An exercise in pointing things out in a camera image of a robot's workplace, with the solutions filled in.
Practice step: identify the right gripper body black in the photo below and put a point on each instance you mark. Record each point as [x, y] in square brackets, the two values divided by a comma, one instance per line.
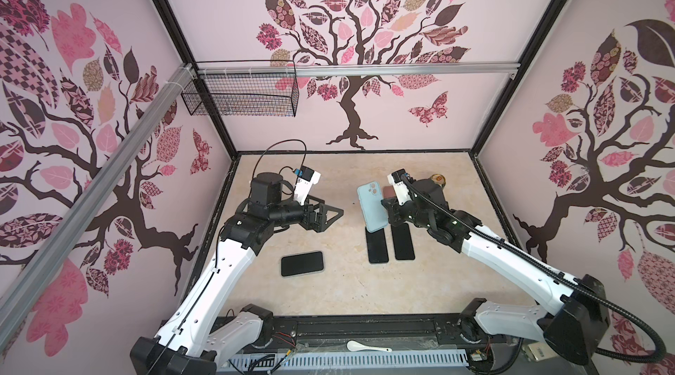
[395, 206]

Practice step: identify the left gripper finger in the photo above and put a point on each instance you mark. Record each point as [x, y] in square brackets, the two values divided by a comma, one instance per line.
[325, 220]
[321, 206]

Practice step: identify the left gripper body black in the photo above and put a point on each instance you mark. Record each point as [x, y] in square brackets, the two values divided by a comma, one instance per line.
[308, 223]

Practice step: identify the light blue phone case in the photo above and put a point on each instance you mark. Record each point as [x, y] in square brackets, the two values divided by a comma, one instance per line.
[374, 213]

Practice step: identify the black smartphone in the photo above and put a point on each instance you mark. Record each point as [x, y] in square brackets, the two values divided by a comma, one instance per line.
[402, 242]

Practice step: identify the black phone clear case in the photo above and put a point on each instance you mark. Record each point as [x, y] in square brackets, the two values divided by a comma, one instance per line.
[377, 249]

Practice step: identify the pink phone case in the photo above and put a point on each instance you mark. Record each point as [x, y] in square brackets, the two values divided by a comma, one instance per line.
[388, 192]

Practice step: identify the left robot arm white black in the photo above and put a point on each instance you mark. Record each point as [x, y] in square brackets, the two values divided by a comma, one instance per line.
[189, 343]

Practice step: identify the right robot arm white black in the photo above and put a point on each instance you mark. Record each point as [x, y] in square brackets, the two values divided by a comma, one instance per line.
[568, 314]

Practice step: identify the black phone white case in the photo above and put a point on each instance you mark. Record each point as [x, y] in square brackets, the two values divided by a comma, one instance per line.
[301, 264]

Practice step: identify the green beverage can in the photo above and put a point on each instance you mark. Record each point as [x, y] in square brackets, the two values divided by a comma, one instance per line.
[439, 179]

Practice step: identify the white plastic spoon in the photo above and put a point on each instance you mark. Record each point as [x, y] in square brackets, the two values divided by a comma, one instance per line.
[355, 346]

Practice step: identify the aluminium bar back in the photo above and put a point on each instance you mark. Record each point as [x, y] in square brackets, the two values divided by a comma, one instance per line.
[460, 68]

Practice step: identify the aluminium bar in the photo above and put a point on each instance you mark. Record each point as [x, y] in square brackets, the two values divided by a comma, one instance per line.
[460, 68]
[27, 288]

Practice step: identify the aluminium bar left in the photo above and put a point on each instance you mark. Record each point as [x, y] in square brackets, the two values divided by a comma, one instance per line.
[27, 288]

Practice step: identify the grey box on base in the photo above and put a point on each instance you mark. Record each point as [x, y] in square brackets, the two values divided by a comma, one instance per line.
[536, 352]

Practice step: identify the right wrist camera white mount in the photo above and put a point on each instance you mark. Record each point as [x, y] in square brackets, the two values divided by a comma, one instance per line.
[400, 180]

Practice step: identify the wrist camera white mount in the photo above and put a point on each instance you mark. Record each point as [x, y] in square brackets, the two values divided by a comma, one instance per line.
[400, 180]
[306, 179]

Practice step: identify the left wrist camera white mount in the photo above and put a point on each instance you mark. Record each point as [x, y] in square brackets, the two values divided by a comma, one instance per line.
[306, 179]

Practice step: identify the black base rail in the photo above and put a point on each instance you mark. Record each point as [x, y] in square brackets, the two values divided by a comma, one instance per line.
[369, 325]

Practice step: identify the black wire basket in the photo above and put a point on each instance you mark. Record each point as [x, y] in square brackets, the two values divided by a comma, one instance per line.
[251, 88]

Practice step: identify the white slotted cable duct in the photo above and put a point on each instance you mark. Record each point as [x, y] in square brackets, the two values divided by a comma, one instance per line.
[335, 362]

